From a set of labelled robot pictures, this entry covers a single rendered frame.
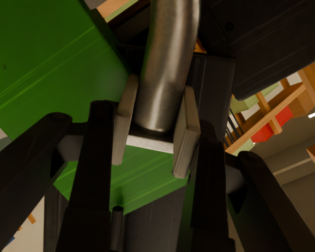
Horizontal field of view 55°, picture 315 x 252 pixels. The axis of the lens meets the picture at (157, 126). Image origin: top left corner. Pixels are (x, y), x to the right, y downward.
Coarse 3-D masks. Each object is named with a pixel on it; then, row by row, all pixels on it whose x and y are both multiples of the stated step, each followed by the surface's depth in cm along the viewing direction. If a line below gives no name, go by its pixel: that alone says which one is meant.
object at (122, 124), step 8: (128, 80) 20; (136, 80) 20; (128, 88) 18; (136, 88) 19; (128, 96) 17; (120, 104) 16; (128, 104) 16; (120, 112) 15; (128, 112) 15; (120, 120) 15; (128, 120) 15; (120, 128) 15; (128, 128) 17; (120, 136) 15; (112, 144) 15; (120, 144) 15; (112, 152) 15; (120, 152) 15; (112, 160) 16; (120, 160) 16
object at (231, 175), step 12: (204, 120) 18; (204, 132) 17; (192, 156) 15; (228, 156) 15; (192, 168) 15; (228, 168) 14; (228, 180) 14; (240, 180) 14; (228, 192) 14; (240, 192) 14
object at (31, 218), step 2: (30, 214) 612; (28, 216) 610; (30, 216) 610; (32, 216) 614; (28, 218) 611; (30, 218) 610; (32, 218) 612; (34, 218) 616; (30, 220) 611; (32, 220) 610; (34, 220) 614; (32, 222) 611; (20, 226) 630; (20, 228) 628; (18, 230) 627; (12, 236) 561; (12, 238) 559; (10, 240) 554; (8, 242) 548; (6, 244) 543
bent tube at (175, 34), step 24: (168, 0) 16; (192, 0) 17; (168, 24) 17; (192, 24) 17; (168, 48) 18; (192, 48) 18; (144, 72) 19; (168, 72) 18; (144, 96) 19; (168, 96) 19; (144, 120) 20; (168, 120) 20; (144, 144) 20; (168, 144) 20
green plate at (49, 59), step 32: (0, 0) 20; (32, 0) 20; (64, 0) 20; (0, 32) 21; (32, 32) 21; (64, 32) 21; (96, 32) 21; (0, 64) 22; (32, 64) 22; (64, 64) 22; (96, 64) 22; (0, 96) 23; (32, 96) 23; (64, 96) 23; (96, 96) 23; (0, 128) 24; (128, 160) 25; (160, 160) 25; (64, 192) 27; (128, 192) 26; (160, 192) 26
